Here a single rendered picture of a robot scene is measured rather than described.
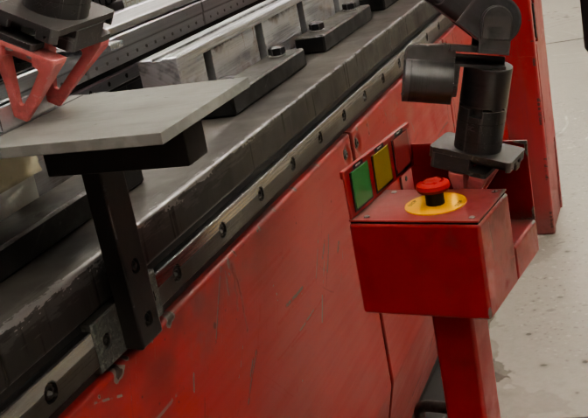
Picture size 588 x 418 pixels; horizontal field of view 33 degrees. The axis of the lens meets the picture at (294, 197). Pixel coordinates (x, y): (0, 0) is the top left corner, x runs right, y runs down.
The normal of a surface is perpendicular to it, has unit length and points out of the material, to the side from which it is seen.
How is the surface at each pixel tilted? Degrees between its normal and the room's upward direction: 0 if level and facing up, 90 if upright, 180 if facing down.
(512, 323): 0
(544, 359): 0
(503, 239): 90
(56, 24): 27
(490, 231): 90
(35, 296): 0
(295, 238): 90
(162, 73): 90
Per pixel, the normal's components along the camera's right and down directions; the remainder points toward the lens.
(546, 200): -0.33, 0.35
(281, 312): 0.93, -0.05
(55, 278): -0.18, -0.94
